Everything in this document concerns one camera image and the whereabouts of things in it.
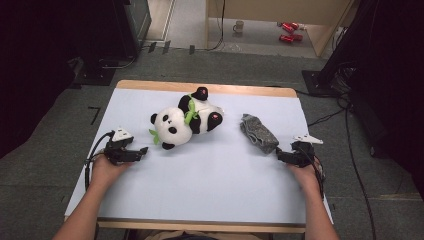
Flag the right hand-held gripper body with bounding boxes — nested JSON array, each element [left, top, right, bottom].
[[290, 133, 324, 168]]

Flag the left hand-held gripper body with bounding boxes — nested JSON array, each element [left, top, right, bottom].
[[104, 127, 141, 166]]

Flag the grey cloth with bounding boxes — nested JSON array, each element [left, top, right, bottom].
[[239, 113, 280, 155]]

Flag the panda plush toy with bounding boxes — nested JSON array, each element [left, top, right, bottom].
[[148, 86, 225, 151]]

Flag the person's left hand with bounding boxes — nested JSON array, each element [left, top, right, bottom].
[[90, 155, 134, 190]]

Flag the black stand base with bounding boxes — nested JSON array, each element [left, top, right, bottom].
[[301, 69, 338, 98], [73, 59, 118, 88]]

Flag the wooden table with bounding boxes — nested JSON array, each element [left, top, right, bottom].
[[63, 79, 334, 234]]

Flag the person's lap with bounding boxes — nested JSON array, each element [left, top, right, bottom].
[[143, 229, 264, 240]]

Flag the black curtain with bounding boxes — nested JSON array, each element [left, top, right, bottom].
[[0, 0, 116, 160], [319, 0, 424, 203]]

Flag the black cabinet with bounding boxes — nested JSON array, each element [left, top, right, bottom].
[[113, 0, 153, 61]]

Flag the light wooden shelf unit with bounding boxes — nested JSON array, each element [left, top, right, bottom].
[[204, 0, 355, 58]]

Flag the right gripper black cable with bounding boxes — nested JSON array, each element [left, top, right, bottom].
[[298, 146, 326, 201]]

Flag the short black floor cable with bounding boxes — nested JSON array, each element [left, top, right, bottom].
[[307, 108, 348, 128]]

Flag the long black floor cable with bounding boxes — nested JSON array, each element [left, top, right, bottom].
[[344, 99, 378, 240]]

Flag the hanging black cable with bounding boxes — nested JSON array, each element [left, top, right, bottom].
[[206, 0, 226, 52]]

